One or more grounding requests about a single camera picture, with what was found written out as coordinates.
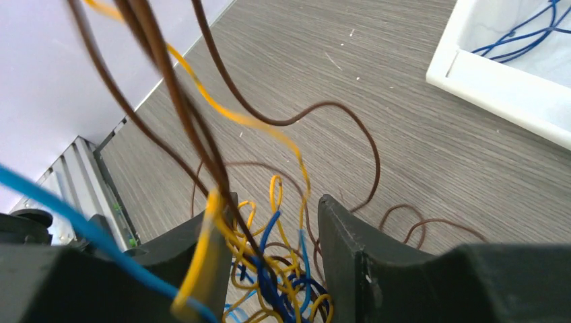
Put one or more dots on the white plastic bin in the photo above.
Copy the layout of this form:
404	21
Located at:
511	58

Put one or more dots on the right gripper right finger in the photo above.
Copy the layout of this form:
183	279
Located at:
372	277

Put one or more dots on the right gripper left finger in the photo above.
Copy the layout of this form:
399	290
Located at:
41	283

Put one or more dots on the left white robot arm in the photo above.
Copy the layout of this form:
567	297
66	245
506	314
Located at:
26	226

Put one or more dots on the aluminium frame rail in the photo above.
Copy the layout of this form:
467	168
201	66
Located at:
76	179

